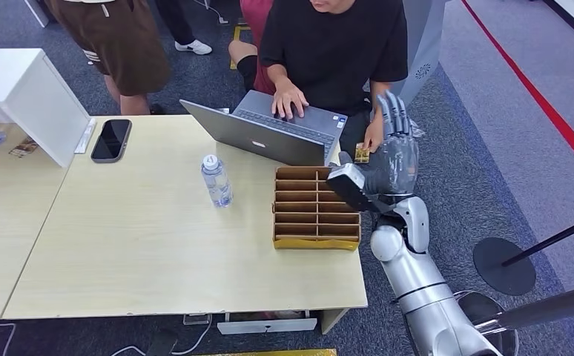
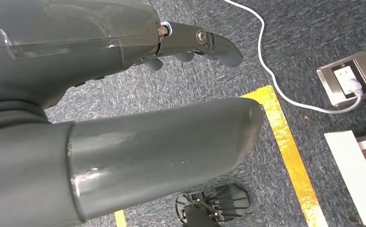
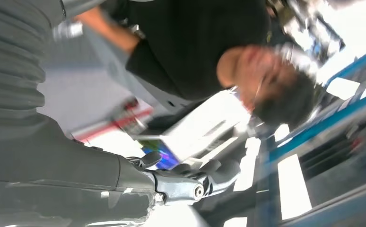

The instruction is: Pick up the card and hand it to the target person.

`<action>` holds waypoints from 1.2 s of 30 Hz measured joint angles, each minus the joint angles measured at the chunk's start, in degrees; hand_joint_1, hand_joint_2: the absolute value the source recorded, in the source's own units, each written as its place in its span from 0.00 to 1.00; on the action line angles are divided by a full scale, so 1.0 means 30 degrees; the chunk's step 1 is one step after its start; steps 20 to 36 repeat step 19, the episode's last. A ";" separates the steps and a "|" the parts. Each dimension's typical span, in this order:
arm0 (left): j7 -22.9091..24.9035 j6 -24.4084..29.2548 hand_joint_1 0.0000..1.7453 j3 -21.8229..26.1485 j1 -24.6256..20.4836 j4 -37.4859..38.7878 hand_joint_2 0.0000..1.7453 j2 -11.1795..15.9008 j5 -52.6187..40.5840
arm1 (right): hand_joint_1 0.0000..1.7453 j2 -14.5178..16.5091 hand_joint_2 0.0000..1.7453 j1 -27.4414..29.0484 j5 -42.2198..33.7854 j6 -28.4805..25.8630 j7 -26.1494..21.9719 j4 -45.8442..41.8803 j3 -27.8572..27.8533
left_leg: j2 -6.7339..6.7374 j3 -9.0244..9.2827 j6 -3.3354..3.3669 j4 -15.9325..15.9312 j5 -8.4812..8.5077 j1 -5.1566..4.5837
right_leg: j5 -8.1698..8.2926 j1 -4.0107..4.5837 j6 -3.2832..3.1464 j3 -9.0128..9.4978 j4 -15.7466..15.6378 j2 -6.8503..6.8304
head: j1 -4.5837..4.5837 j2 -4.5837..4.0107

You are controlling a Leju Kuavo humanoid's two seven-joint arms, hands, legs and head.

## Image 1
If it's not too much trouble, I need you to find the black smartphone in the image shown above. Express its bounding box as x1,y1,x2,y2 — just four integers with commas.
90,119,133,164

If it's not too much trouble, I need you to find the white panel leg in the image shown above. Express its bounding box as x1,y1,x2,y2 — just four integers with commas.
23,0,51,28

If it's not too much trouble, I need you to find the white charger cable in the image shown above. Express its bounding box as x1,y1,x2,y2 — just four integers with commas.
192,0,229,24

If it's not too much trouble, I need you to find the black stanchion with round base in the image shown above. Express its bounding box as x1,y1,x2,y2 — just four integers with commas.
472,211,574,297

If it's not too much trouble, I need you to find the printed leaflet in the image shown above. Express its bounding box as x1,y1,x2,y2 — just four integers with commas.
7,136,39,159

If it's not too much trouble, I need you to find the cardboard card organizer box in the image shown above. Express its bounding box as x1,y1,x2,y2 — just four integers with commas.
272,165,362,251

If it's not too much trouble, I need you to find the grey kiosk panel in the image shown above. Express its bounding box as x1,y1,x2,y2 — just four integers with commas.
363,0,449,107

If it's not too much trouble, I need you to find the white flat strip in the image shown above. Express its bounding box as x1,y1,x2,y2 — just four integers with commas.
74,117,97,155

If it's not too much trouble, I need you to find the seated person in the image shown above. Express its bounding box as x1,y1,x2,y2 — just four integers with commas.
228,0,409,159

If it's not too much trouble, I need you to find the person with white shoe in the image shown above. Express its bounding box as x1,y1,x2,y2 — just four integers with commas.
155,0,214,56

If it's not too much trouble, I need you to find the person's left hand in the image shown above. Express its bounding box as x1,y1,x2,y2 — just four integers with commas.
363,115,386,154

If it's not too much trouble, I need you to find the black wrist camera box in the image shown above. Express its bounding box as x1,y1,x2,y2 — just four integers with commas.
326,162,396,214

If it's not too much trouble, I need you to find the standing person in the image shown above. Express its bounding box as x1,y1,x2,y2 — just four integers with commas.
43,0,171,117

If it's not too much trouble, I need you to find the person's right hand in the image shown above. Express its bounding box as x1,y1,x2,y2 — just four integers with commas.
271,81,311,122

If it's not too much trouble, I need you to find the chrome stanchion with round base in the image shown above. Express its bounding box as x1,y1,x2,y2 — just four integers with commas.
456,280,574,356

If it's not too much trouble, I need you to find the red floor tape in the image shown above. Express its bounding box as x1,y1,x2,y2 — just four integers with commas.
460,0,574,185

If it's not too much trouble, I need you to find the clear plastic water bottle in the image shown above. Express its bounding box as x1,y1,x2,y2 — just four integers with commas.
200,154,234,209

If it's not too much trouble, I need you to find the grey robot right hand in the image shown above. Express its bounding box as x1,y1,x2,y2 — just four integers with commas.
337,90,421,197

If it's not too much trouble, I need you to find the grey laptop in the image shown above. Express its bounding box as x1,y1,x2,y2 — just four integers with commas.
179,89,349,168

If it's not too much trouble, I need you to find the yellow floor tape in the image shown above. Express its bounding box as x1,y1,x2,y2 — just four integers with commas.
229,24,254,70

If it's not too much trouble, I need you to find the white cabinet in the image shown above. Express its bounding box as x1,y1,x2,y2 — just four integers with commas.
0,47,91,169

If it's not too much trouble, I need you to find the white drawer under desk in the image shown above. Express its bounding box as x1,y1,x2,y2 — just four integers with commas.
217,310,318,336

